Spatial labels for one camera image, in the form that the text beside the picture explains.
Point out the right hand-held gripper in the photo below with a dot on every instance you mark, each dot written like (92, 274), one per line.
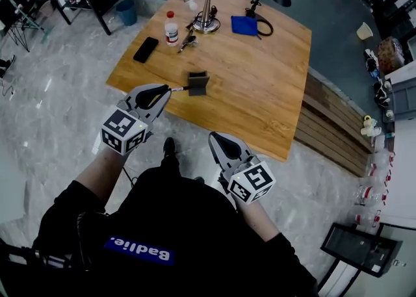
(252, 183)

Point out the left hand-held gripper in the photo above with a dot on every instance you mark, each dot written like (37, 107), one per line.
(123, 125)

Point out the black and white marker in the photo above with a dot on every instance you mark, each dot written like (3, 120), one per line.
(178, 88)

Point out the dark grey pen holder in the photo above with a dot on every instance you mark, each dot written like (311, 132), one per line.
(198, 84)

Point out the person's left forearm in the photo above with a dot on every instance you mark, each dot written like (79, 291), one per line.
(97, 175)

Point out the person's right forearm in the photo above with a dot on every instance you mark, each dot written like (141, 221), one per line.
(258, 221)

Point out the black smartphone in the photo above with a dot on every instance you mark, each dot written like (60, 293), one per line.
(146, 49)

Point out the person's black shoe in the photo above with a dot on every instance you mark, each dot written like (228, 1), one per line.
(169, 147)

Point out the clear bottle with red cap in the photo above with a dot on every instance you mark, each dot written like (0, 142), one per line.
(171, 30)

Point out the blue waste bin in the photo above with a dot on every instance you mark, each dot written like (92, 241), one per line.
(126, 12)

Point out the silver desk lamp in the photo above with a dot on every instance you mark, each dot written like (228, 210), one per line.
(206, 13)

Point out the person's black shirt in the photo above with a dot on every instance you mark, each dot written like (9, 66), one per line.
(169, 240)

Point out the wooden slatted bench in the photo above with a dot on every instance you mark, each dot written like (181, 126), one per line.
(331, 120)

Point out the blue cloth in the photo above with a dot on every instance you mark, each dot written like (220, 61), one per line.
(244, 25)

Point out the group of clear plastic bottles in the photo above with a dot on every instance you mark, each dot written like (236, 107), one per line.
(373, 191)

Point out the black folding chair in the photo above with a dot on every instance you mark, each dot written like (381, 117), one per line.
(18, 13)

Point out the black framed panel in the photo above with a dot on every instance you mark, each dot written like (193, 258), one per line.
(360, 247)

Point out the cream paper cup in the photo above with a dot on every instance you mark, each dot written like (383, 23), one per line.
(364, 30)

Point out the grey storage box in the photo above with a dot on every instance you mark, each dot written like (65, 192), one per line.
(403, 97)

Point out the patterned snack bag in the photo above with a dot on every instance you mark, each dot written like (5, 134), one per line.
(390, 55)

